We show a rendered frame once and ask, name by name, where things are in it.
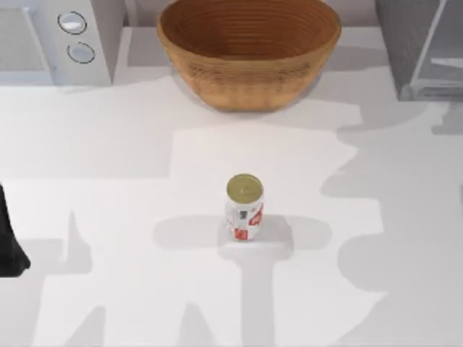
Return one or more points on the brown woven basket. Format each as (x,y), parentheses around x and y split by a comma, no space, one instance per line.
(249,54)

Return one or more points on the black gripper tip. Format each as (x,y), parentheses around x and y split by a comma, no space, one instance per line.
(9,249)

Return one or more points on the pale microwave oven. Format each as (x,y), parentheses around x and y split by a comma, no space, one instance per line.
(54,43)

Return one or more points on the round grey microwave knob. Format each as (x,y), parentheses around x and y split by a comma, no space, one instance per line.
(81,52)
(72,22)

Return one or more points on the red and white can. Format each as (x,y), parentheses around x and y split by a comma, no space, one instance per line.
(245,213)

